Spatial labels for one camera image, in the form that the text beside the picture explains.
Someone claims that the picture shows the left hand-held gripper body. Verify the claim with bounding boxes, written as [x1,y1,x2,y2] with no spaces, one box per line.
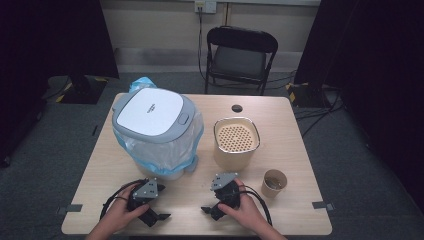
[127,177,159,214]

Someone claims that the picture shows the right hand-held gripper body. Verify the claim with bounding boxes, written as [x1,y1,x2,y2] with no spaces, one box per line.
[209,172,242,210]

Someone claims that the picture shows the brown paper cup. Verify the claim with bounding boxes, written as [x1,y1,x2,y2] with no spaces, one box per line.
[260,168,288,199]

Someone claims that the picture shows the person's right hand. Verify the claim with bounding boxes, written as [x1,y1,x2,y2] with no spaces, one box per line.
[217,178,272,235]

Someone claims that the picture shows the person's left hand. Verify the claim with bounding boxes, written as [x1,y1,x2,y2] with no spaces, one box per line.
[99,194,151,235]

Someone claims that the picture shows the beige container with strainer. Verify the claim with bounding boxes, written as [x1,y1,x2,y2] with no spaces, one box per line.
[213,116,262,172]

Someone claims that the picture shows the trash bin with plastic liner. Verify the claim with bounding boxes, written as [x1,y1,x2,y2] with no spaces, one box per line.
[113,76,205,177]

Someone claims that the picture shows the grey tape strip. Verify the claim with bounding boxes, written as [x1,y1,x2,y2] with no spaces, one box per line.
[311,200,335,212]
[56,203,84,216]

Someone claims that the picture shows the black stand base yellow tape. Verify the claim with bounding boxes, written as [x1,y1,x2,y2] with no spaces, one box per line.
[285,81,335,109]
[41,74,110,105]

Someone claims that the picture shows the black folding chair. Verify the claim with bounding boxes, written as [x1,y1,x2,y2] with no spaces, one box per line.
[203,25,279,97]

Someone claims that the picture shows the black curtain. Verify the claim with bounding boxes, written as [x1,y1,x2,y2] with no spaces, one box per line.
[0,0,120,168]
[293,0,424,214]

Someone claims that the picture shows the left hand-held gripper cable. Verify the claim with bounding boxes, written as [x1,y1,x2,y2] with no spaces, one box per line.
[99,178,149,221]

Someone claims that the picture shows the hand-held gripper cable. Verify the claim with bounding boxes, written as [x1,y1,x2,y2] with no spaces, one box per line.
[239,184,274,227]
[99,178,149,221]

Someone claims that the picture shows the right hand-held gripper cable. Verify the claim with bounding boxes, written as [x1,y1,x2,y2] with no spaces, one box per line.
[239,184,274,227]

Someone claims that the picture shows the black floor cables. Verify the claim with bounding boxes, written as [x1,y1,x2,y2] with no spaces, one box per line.
[293,89,345,138]

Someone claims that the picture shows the black wall socket cable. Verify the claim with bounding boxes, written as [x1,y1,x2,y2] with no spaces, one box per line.
[196,7,210,84]

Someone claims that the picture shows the white wall socket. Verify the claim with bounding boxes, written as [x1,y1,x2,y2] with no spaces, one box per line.
[194,0,218,15]

